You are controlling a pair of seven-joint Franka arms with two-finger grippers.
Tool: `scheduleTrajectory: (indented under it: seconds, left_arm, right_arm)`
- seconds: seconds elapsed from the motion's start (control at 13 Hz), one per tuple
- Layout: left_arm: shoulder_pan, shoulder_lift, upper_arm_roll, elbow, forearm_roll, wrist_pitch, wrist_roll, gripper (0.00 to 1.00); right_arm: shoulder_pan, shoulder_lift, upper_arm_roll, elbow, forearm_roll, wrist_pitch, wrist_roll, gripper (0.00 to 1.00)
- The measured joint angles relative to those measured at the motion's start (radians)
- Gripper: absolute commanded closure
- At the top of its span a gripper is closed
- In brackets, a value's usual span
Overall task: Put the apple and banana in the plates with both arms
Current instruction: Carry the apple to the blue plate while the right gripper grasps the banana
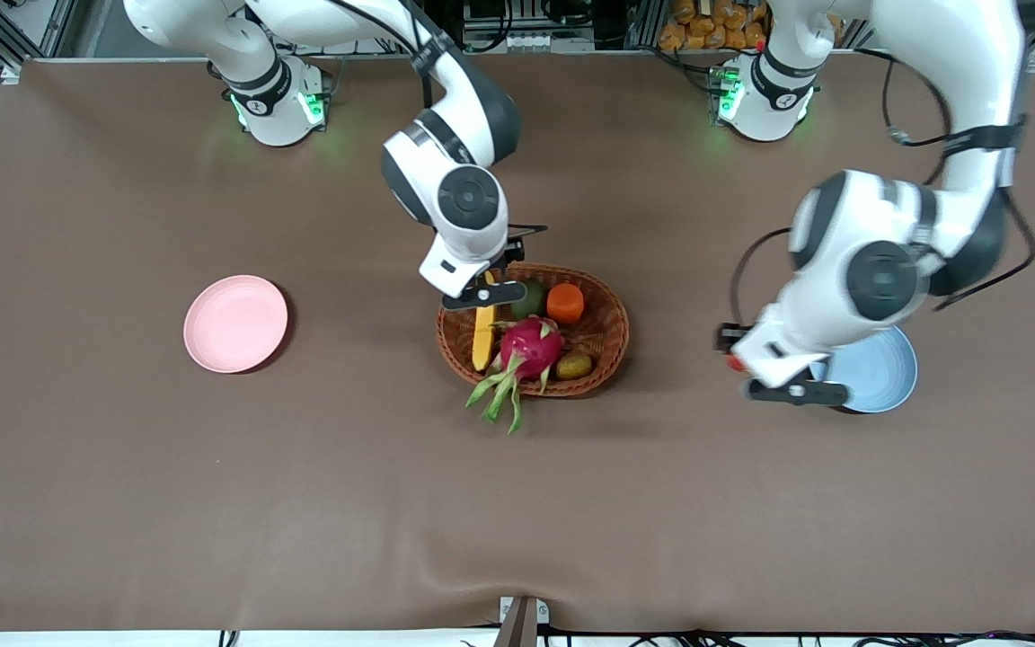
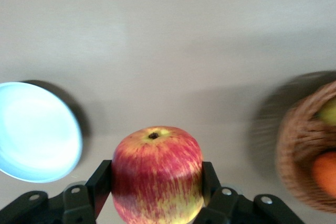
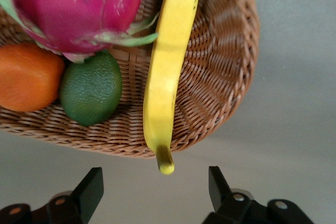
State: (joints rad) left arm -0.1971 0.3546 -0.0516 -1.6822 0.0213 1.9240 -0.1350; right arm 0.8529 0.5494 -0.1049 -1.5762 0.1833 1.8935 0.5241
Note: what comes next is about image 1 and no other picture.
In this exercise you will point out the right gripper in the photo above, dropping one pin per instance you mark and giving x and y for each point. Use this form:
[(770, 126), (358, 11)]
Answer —
[(511, 249)]

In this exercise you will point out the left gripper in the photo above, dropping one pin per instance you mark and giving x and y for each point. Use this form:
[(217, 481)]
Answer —
[(726, 340)]

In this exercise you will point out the red yellow apple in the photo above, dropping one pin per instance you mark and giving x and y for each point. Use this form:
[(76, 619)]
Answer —
[(736, 364)]

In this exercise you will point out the yellow banana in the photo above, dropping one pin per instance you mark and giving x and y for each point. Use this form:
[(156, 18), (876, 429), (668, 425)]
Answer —
[(482, 337)]

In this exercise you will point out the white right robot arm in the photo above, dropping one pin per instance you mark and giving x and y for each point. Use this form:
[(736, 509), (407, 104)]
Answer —
[(468, 126)]

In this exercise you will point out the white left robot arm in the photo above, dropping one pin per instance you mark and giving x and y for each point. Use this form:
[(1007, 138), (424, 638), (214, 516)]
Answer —
[(886, 270)]

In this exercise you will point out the dark green avocado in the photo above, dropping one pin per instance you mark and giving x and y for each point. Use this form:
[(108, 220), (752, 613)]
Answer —
[(533, 302)]

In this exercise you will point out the orange fruit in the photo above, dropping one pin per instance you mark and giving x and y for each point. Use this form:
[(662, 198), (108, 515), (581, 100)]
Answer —
[(565, 302)]

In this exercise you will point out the pink dragon fruit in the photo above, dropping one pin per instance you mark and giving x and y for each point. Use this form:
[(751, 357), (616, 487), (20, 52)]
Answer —
[(532, 346)]

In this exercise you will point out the brown wicker basket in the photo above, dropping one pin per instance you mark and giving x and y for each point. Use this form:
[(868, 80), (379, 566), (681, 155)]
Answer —
[(607, 305)]

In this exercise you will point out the small yellow green fruit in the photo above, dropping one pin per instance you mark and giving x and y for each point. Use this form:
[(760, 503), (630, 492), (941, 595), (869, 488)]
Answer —
[(574, 364)]

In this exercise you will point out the blue round plate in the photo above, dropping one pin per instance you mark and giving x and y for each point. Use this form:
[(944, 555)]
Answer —
[(886, 377)]

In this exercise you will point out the grey electronics box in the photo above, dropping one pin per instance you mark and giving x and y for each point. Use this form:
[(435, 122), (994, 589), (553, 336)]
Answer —
[(526, 36)]

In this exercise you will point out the brown table cloth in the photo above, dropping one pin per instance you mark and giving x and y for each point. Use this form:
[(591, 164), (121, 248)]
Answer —
[(517, 503)]

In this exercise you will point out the pile of orange yellow objects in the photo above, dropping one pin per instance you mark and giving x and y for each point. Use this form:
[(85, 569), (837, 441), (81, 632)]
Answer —
[(706, 27)]

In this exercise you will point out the pink round plate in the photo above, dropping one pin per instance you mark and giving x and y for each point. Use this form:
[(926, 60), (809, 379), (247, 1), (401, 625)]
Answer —
[(235, 323)]

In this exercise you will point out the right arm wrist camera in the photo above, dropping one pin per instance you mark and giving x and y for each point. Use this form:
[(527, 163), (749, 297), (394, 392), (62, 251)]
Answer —
[(482, 295)]

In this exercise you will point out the grey table edge camera mount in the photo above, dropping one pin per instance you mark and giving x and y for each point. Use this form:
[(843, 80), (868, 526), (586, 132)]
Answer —
[(522, 620)]

